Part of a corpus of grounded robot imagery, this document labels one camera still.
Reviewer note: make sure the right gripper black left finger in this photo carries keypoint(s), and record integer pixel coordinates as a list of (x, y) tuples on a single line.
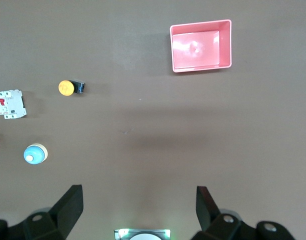
[(60, 220)]

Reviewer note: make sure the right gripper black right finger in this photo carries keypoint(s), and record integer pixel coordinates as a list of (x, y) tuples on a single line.
[(218, 225)]

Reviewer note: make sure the yellow push button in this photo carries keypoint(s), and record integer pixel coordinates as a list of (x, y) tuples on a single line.
[(66, 87)]

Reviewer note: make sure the blue call bell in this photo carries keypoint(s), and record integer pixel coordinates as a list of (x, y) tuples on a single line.
[(33, 155)]

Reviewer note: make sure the pink plastic box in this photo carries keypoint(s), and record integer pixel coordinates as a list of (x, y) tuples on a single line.
[(195, 50)]

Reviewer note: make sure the white circuit breaker, red switch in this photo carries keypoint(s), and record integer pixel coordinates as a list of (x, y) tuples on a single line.
[(14, 105)]

